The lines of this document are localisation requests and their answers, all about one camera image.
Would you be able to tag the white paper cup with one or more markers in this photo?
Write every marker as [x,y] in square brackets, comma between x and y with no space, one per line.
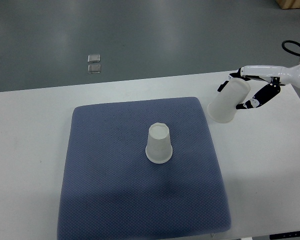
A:
[223,108]
[159,148]

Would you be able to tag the blue grey fabric mat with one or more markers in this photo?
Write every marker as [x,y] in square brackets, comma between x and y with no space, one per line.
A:
[112,191]

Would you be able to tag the floor socket plate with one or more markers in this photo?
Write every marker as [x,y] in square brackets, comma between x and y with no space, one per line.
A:
[93,58]
[94,68]

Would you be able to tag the black table control panel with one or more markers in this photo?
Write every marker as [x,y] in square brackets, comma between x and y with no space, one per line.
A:
[287,235]

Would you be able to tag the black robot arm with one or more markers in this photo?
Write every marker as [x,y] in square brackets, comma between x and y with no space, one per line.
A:
[275,76]

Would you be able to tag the upper floor socket plate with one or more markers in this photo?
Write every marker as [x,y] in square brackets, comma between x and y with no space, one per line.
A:
[93,58]

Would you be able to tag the wooden furniture corner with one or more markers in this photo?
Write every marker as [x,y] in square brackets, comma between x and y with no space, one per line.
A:
[288,4]

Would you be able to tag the lower floor socket plate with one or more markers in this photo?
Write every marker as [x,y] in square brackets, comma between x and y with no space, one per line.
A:
[94,68]

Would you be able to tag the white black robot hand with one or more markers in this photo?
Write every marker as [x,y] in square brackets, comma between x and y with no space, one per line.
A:
[286,75]

